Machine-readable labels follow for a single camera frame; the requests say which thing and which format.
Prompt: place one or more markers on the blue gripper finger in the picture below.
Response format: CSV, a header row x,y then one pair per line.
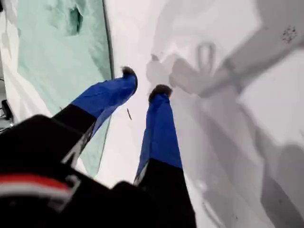
x,y
159,133
104,95

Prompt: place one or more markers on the pale green T-shirt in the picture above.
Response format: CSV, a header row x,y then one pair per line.
x,y
59,59

